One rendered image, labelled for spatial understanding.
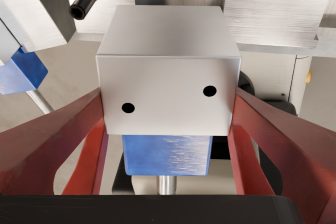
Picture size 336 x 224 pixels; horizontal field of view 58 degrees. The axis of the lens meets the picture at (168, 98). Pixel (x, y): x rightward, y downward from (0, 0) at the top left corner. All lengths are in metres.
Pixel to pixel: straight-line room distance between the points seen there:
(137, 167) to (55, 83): 1.51
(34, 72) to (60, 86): 1.35
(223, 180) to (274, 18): 0.37
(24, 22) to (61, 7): 0.03
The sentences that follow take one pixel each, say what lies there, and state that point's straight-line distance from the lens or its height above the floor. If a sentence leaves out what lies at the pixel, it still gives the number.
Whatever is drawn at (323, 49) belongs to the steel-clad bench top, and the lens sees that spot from 0.33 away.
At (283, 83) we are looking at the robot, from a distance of 1.05.
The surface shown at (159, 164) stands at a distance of 0.15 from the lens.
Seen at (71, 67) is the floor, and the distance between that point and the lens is 1.54.
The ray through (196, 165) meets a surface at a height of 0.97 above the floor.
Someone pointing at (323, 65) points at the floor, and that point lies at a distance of 1.40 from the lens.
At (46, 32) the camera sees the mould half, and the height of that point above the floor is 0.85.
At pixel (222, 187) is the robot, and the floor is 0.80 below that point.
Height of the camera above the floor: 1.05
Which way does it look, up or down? 44 degrees down
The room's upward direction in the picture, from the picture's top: 168 degrees counter-clockwise
